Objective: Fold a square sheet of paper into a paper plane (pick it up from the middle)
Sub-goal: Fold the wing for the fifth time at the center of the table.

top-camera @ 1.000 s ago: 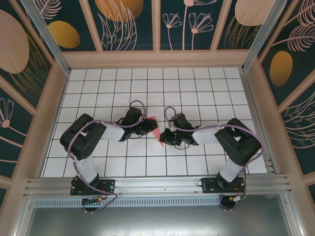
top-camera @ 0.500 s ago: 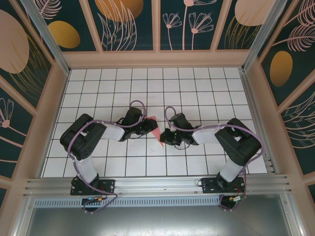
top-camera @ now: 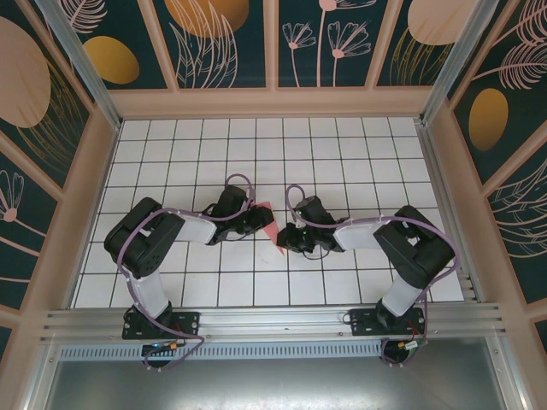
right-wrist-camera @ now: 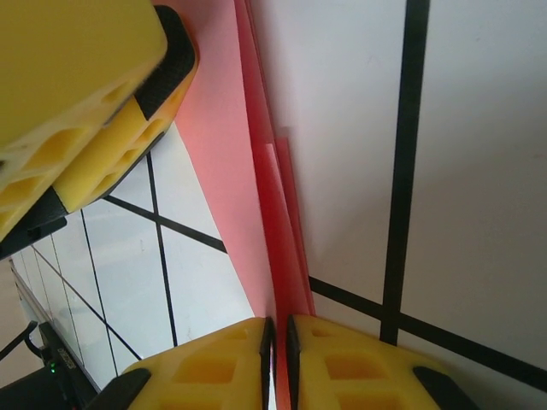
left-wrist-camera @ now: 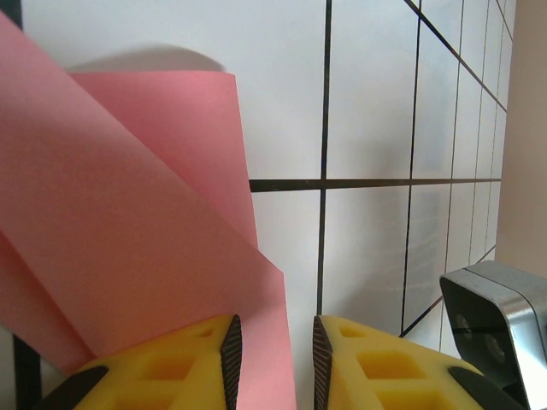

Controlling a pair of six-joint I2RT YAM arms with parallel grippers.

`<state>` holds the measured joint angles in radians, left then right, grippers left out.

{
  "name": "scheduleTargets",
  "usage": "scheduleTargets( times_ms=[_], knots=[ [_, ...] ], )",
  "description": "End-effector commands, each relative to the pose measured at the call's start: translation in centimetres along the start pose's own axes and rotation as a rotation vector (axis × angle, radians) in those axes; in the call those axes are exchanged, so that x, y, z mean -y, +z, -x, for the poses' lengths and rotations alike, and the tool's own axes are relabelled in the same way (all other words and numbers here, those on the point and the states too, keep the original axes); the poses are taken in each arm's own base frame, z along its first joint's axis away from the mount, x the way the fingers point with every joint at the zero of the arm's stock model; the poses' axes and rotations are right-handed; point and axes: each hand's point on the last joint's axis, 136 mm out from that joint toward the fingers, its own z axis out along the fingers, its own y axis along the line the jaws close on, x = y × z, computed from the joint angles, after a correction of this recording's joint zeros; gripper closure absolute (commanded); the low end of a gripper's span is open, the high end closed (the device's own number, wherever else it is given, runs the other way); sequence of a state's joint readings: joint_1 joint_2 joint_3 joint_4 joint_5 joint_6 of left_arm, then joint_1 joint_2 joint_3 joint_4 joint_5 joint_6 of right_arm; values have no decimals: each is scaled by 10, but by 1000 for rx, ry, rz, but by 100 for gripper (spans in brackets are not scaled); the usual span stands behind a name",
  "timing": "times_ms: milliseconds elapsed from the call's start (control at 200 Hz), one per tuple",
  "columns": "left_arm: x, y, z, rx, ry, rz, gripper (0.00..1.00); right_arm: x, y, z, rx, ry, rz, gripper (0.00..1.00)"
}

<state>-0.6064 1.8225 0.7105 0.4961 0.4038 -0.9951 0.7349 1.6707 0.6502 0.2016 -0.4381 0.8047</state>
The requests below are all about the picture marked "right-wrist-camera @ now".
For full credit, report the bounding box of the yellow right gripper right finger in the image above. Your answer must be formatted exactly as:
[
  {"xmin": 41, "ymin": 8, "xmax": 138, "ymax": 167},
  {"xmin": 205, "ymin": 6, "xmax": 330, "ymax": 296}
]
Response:
[{"xmin": 285, "ymin": 314, "xmax": 480, "ymax": 410}]

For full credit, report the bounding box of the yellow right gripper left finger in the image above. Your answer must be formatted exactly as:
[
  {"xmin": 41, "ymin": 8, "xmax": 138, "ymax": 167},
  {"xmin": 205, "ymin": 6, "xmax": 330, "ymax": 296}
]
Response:
[{"xmin": 87, "ymin": 316, "xmax": 278, "ymax": 410}]

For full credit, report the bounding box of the pink cloth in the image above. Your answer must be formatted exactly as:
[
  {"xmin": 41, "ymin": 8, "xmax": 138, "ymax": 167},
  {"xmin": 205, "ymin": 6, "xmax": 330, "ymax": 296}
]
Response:
[{"xmin": 172, "ymin": 0, "xmax": 318, "ymax": 320}]

